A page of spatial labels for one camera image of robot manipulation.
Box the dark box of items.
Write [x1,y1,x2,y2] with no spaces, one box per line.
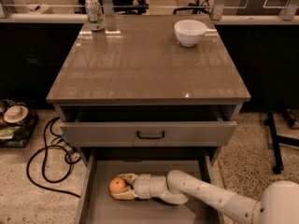
[0,99,39,147]

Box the beige hat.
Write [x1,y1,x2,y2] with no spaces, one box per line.
[4,105,29,123]

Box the black drawer handle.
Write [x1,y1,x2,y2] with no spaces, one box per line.
[136,131,165,140]

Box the black stand leg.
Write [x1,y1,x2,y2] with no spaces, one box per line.
[264,112,299,175]

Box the white ceramic bowl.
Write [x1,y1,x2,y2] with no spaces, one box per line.
[174,20,207,47]

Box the grey top drawer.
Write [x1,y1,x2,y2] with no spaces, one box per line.
[62,105,236,147]

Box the orange fruit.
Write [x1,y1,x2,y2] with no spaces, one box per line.
[108,177,126,193]

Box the black floor cable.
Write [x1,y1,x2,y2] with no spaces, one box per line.
[25,116,82,199]

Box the grey metal railing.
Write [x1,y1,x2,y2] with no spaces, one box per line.
[0,0,299,25]

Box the green white soda can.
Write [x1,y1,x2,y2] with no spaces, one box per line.
[85,0,104,31]

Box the grey drawer cabinet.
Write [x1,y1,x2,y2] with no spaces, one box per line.
[47,15,250,161]

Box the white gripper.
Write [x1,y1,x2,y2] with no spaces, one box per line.
[111,173,151,201]

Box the open grey middle drawer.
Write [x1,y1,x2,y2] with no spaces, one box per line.
[75,156,223,224]

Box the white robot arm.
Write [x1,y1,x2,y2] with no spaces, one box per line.
[108,170,299,224]

